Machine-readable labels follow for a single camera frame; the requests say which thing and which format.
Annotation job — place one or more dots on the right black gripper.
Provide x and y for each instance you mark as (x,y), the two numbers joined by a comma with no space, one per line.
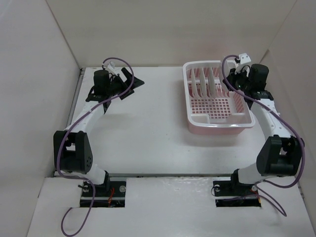
(233,74)

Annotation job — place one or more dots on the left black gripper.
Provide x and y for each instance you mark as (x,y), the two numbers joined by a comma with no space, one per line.
(136,83)

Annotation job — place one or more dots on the orange sunburst plate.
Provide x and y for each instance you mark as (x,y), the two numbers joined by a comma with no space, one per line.
(225,89)
(211,83)

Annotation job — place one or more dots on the pink white dish rack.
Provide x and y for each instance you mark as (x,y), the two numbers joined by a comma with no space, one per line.
(214,116)

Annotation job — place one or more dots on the plate with green red rim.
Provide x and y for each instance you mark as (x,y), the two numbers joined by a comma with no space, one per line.
(202,82)

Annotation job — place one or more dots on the plate with cloud outline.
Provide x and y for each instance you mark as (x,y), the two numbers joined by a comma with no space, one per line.
(193,85)

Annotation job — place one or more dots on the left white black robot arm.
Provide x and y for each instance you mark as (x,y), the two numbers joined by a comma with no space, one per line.
(72,148)

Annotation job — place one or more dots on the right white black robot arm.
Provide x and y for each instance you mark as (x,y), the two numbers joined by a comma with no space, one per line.
(283,153)

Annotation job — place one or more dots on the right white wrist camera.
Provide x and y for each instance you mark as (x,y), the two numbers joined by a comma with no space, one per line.
(242,60)

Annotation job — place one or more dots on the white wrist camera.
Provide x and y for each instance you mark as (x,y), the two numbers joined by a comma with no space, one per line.
(242,60)
(110,67)

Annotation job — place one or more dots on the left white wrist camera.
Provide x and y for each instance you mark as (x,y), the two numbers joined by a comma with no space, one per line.
(110,67)

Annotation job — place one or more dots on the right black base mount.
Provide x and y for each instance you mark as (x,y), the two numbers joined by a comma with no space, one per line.
(228,194)

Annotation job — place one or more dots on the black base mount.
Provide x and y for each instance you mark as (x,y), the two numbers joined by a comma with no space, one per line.
(110,195)
(228,194)

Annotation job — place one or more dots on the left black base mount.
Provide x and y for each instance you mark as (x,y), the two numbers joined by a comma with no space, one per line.
(110,195)

